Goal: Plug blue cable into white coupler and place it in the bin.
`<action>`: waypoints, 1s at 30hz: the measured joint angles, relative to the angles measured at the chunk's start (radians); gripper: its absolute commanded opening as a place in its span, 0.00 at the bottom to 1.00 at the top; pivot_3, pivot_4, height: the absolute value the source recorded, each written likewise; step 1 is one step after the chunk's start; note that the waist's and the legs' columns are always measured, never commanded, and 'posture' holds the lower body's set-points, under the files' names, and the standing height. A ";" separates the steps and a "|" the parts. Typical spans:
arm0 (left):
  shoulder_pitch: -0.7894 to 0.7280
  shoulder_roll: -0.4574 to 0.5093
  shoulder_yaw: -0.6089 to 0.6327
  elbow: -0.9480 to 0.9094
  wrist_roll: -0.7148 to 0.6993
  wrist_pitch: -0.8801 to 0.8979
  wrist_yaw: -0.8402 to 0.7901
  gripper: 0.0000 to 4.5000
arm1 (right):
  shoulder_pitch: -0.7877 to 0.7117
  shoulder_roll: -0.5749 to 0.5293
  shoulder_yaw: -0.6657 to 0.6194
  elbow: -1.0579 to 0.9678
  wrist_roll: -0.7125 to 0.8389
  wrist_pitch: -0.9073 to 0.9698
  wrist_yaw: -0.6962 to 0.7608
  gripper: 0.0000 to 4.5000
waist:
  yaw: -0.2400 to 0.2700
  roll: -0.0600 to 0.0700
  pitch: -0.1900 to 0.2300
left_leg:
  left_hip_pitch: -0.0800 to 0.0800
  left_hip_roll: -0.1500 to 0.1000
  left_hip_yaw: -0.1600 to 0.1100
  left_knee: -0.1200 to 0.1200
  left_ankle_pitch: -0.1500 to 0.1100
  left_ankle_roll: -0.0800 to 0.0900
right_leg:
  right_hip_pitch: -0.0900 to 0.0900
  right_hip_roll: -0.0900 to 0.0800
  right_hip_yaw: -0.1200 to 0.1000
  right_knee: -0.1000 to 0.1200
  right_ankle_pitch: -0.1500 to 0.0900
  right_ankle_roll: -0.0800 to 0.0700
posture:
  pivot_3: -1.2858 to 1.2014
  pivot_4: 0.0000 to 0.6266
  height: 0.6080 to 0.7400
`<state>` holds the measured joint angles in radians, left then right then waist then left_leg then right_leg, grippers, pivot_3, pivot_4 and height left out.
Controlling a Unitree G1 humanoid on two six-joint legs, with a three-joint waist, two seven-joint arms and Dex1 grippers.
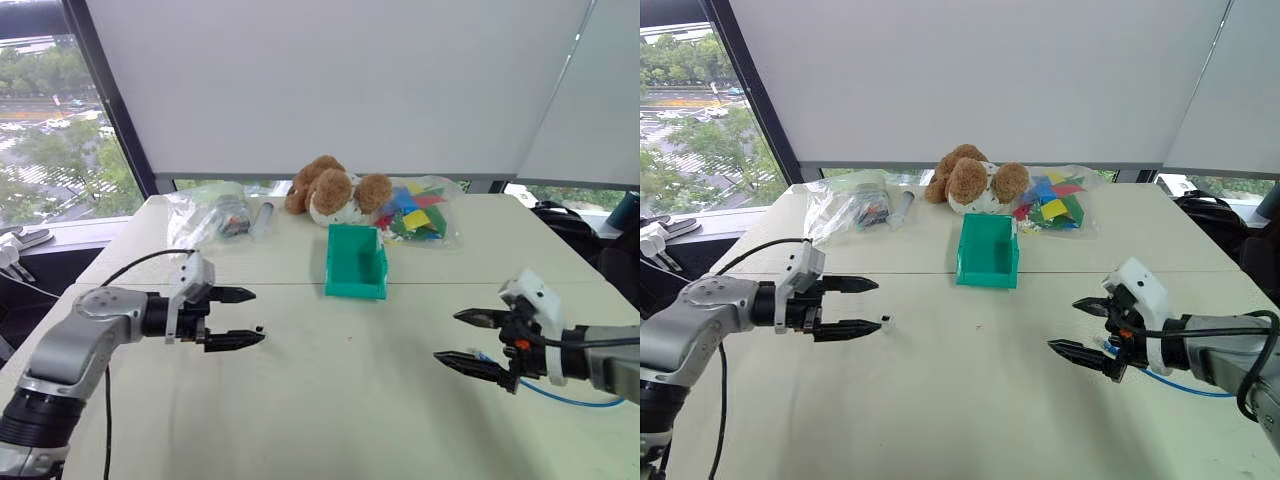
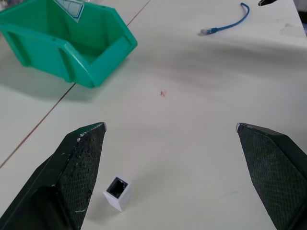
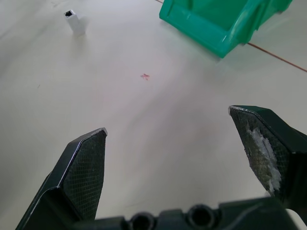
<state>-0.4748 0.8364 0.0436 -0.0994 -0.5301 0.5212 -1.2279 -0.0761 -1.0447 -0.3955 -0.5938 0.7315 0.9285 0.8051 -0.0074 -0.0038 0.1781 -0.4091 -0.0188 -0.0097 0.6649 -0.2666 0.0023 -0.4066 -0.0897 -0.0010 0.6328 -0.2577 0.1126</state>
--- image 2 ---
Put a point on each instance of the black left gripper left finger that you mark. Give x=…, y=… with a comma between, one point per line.
x=72, y=172

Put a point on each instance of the small white connector block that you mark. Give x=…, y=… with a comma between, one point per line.
x=118, y=194

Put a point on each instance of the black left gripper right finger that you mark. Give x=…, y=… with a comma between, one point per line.
x=273, y=172

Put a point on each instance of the green plastic storage bin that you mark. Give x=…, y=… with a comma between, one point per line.
x=60, y=40

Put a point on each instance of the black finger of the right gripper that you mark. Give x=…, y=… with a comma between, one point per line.
x=266, y=2

